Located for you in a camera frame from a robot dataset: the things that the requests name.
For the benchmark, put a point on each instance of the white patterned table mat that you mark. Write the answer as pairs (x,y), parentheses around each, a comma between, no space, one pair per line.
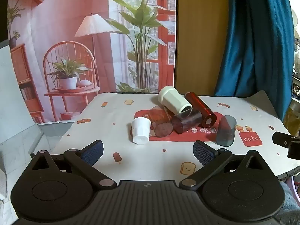
(108,118)

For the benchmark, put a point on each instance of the red translucent tall cup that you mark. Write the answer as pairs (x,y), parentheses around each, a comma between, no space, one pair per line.
(208,116)

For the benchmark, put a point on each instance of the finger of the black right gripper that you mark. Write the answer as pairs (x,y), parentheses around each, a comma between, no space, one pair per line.
(291,143)

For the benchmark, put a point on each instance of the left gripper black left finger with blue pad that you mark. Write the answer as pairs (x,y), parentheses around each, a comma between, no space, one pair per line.
(82,162)

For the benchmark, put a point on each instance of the brown translucent cup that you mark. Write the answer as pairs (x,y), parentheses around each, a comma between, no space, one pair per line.
(160,122)

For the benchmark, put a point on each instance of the teal blue curtain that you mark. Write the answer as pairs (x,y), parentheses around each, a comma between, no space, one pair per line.
(259,52)

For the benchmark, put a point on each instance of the grey translucent cup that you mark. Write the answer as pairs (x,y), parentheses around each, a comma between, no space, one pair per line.
(226,131)

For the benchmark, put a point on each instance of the small white plastic cup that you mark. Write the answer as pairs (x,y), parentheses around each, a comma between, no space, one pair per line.
(141,130)

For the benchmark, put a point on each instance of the large white faceted cup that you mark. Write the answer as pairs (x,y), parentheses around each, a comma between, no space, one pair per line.
(170,98)

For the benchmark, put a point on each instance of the dark maroon translucent cup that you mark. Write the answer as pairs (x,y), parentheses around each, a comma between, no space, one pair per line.
(185,120)

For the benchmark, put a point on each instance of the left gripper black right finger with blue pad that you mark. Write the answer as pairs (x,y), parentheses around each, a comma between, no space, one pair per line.
(214,161)

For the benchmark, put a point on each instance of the printed living room backdrop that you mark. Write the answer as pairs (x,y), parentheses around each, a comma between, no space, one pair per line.
(65,52)

